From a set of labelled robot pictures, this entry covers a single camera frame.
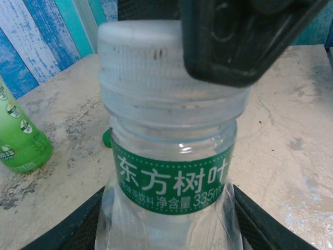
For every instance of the clear bottle green label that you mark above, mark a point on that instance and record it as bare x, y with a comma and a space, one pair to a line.
169, 169

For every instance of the white bottle cap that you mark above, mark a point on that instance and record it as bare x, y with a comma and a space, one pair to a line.
135, 52

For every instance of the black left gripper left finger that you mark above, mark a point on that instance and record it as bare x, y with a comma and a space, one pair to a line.
78, 224

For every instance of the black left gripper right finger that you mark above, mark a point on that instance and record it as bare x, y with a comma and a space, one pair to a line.
262, 229

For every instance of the dark green bottle cap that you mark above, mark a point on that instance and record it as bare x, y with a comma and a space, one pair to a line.
106, 138

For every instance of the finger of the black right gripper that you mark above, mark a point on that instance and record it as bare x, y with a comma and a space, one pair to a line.
148, 9
234, 39

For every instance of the aluminium corner post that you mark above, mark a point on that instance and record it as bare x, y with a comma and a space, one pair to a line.
88, 26

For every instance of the green plastic bottle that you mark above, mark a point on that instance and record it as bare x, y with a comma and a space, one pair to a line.
23, 140

